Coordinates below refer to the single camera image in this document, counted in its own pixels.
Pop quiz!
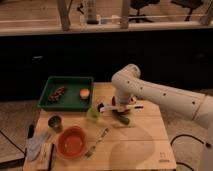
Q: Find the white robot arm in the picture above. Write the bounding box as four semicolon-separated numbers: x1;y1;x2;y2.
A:
111;64;213;171

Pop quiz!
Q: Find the green plastic cup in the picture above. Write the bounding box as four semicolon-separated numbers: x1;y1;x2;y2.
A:
86;107;100;122

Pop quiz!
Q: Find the dark metal cup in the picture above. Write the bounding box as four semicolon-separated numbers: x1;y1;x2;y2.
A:
48;115;63;133

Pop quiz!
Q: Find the dark brown bowl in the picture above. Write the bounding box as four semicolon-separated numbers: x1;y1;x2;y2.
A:
112;96;137;106

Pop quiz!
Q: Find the green toy cucumber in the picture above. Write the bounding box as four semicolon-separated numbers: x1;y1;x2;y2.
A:
113;111;130;125

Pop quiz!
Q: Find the orange toy fruit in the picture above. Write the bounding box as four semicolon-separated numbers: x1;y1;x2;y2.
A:
80;88;90;99

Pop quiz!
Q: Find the green plastic tray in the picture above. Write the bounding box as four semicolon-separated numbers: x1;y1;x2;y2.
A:
38;76;93;111

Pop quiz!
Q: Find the dark grape bunch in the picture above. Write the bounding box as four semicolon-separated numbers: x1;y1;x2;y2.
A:
48;87;65;103

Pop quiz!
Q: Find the orange plastic bowl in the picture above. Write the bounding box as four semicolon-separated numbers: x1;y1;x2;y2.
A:
56;126;87;159

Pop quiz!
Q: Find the grey crumpled cloth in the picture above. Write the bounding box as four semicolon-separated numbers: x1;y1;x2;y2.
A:
26;132;50;162

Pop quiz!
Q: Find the wooden block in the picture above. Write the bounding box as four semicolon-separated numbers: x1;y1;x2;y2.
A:
36;143;53;171

